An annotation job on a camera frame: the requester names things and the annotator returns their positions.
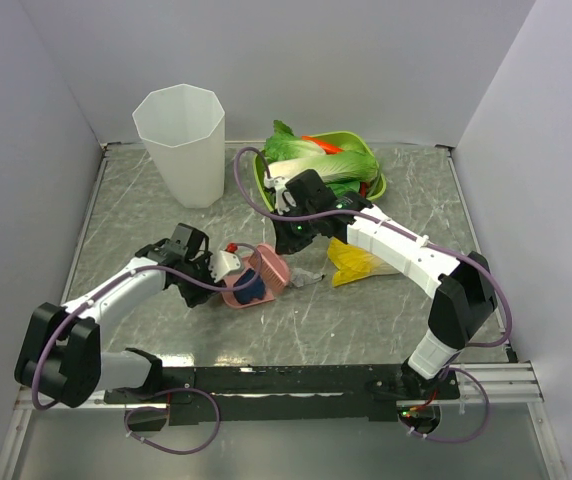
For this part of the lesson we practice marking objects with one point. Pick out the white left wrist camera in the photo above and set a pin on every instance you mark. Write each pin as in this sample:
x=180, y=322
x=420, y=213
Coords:
x=223, y=264

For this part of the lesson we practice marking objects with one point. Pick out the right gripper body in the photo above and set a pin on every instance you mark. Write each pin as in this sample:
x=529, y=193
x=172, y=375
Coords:
x=297, y=233

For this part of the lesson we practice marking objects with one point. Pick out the green plastic tray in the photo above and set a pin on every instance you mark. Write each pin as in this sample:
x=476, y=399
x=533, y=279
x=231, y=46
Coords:
x=346, y=140

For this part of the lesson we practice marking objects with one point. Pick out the pink dustpan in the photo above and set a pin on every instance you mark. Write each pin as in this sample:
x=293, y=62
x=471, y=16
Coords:
x=228, y=295

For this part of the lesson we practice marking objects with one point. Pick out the yellow napa cabbage toy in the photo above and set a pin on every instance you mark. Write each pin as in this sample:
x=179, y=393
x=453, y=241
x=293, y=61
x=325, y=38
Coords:
x=354, y=264

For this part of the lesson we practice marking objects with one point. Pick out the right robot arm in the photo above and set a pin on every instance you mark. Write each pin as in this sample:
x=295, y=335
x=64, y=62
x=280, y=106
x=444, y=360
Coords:
x=462, y=296

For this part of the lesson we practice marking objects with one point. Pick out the green leafy lettuce toy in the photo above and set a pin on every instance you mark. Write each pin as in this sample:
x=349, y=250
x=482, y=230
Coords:
x=285, y=145

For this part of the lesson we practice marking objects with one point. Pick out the translucent white plastic bin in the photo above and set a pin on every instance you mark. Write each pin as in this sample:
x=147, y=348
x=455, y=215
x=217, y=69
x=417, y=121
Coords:
x=183, y=129

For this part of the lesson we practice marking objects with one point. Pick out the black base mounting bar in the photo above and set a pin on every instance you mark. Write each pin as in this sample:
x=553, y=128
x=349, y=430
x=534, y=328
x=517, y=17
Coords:
x=199, y=409

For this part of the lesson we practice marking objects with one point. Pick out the orange carrot toy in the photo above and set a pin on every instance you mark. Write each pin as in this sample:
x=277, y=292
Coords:
x=325, y=146

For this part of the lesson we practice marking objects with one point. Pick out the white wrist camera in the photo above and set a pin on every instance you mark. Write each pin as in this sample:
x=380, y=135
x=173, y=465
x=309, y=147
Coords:
x=223, y=264
x=284, y=201

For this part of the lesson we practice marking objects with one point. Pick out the grey paper scrap left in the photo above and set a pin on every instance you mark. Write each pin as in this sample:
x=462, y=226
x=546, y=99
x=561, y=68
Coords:
x=300, y=278

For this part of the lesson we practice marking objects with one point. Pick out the large green cabbage toy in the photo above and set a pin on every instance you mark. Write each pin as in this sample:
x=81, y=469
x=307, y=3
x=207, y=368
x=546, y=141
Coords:
x=339, y=167

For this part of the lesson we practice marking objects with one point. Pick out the dark blue paper scrap left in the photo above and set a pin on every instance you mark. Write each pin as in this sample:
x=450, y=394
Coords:
x=255, y=291

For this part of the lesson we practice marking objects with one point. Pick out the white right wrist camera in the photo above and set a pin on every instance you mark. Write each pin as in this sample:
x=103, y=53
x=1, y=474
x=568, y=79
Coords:
x=284, y=201

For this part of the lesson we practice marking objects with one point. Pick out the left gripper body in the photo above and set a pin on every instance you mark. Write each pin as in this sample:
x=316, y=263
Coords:
x=193, y=291

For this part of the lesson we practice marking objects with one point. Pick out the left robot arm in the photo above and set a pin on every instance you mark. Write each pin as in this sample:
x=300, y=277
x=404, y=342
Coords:
x=62, y=361

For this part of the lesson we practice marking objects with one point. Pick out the pink hand brush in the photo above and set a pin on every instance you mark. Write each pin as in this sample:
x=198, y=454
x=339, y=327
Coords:
x=272, y=269

